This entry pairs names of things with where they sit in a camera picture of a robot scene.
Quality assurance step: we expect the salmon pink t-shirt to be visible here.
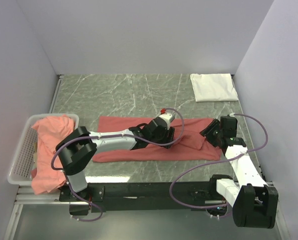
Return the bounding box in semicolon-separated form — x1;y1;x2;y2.
31;115;74;195

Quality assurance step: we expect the white plastic basket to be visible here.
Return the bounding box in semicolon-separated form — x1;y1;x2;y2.
7;113;79;187

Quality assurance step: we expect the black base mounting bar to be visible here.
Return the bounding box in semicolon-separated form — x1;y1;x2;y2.
59;181;231;217

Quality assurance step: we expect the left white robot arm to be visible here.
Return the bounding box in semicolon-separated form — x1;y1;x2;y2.
55;117;175;193

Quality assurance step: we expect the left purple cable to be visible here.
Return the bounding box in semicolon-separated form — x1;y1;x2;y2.
50;107;186;223

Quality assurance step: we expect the folded white t-shirt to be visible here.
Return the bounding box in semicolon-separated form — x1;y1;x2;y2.
190;73;239;102

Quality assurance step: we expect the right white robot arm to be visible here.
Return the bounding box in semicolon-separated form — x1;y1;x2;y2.
200;113;279;229

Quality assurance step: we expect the aluminium frame rail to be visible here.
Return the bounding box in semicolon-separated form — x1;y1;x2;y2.
14;186;70;205

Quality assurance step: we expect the dark red t-shirt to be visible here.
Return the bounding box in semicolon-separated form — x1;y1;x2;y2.
92;116;222;163

